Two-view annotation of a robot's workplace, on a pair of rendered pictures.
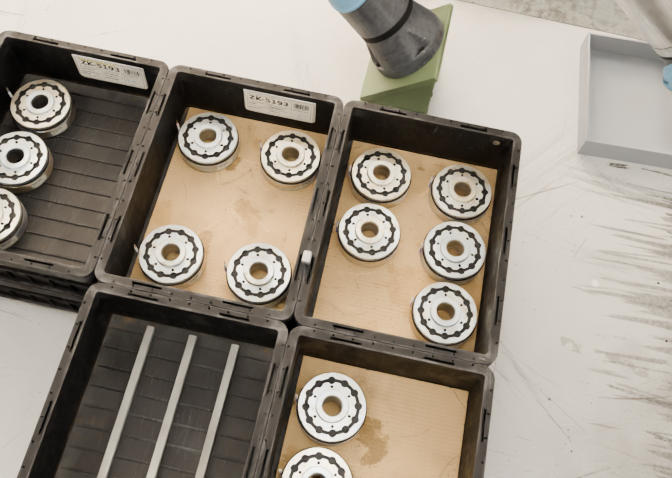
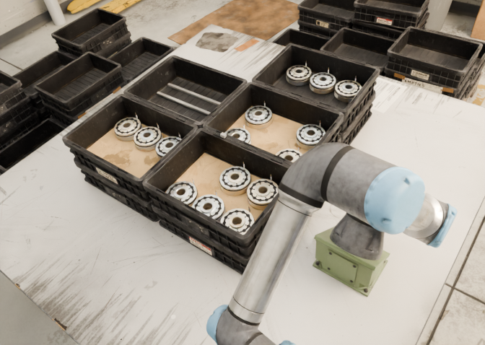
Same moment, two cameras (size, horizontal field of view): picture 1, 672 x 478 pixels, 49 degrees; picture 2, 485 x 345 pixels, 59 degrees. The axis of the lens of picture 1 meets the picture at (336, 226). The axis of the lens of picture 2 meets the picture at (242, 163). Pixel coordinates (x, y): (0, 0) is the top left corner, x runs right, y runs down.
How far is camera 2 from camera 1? 1.34 m
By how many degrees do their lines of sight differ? 61
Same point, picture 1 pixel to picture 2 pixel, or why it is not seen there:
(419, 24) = (351, 229)
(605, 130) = not seen: outside the picture
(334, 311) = (208, 163)
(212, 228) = (268, 133)
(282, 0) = not seen: hidden behind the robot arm
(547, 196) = not seen: hidden behind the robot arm
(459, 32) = (387, 320)
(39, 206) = (302, 89)
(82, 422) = (211, 91)
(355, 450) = (152, 155)
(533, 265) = (201, 287)
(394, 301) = (201, 184)
